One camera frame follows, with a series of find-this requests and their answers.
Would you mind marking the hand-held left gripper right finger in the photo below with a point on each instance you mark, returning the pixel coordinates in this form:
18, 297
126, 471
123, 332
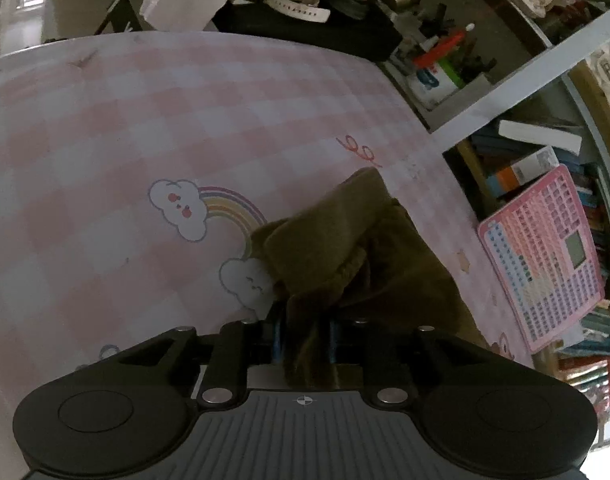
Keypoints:
334, 342

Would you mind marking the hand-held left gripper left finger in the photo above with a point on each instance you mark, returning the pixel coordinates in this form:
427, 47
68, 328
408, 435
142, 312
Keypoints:
278, 340

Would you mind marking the olive brown fleece garment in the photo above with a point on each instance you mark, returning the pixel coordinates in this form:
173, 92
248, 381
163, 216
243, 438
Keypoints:
385, 255

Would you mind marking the pink toy learning tablet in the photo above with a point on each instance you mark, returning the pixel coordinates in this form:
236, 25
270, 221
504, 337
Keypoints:
545, 255

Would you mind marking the pink checkered rainbow table mat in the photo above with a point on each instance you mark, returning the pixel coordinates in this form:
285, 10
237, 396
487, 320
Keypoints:
160, 135

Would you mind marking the orange and white box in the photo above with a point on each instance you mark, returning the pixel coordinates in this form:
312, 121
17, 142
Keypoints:
527, 166

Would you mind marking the white stationery box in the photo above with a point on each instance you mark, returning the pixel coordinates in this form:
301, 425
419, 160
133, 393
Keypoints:
435, 80

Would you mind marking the row of shelf books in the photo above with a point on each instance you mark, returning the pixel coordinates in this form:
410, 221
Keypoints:
592, 210

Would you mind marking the white book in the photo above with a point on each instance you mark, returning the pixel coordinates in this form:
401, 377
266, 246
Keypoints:
542, 136

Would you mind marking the orange marker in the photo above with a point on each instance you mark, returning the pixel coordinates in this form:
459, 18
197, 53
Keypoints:
440, 49

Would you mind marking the black bag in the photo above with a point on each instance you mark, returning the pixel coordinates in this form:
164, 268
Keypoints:
335, 30

